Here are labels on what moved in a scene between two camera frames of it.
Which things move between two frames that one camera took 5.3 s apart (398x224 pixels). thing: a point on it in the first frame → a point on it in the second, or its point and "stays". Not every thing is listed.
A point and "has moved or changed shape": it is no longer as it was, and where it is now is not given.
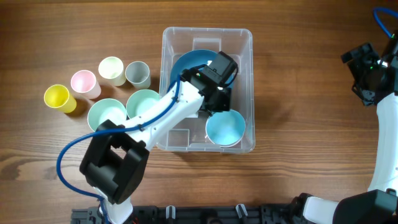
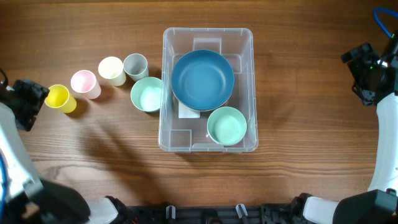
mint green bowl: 102,109 → 227,126
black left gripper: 226,104 → 38,93
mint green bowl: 140,101 has moved or changed shape
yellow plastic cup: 58,96 stays
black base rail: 196,214 stays
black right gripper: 358,59 stays
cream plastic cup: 112,68 stays
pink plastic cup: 84,81 stays
